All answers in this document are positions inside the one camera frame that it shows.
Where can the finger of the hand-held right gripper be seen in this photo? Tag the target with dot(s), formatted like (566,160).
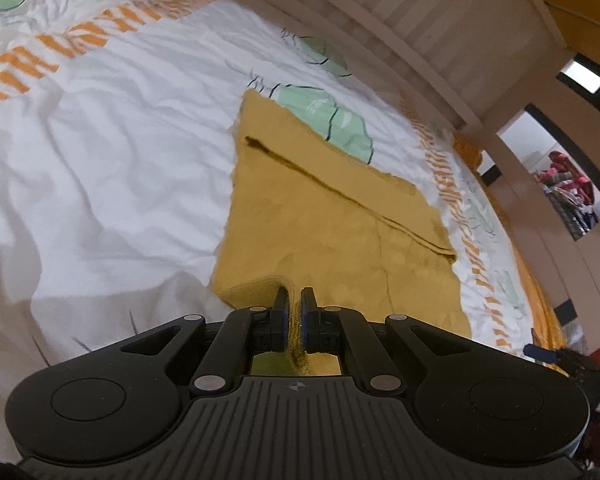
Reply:
(540,352)

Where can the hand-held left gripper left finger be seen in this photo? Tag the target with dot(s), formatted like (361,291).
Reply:
(280,322)

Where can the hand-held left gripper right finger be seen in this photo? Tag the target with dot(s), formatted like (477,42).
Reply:
(307,322)

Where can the yellow towel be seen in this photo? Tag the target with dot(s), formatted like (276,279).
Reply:
(330,220)

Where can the pile of red patterned clothes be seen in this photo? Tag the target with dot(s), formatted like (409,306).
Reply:
(572,195)

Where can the white leaf-print duvet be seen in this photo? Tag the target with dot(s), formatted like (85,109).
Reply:
(105,150)

